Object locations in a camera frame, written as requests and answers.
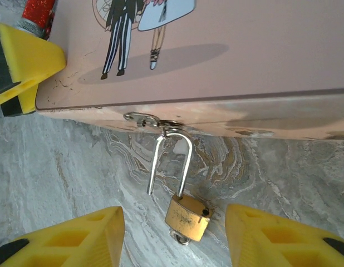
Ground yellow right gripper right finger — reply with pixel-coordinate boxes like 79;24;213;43
225;202;344;267

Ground silver tin hasp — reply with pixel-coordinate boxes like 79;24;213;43
124;112;184;135

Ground small brass padlock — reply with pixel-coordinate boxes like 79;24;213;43
146;132;215;243

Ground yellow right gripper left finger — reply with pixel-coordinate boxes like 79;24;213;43
0;205;125;267

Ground pink tin box with couple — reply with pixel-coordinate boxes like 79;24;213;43
35;0;344;145

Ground red glitter microphone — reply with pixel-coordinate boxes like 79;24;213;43
15;0;57;41

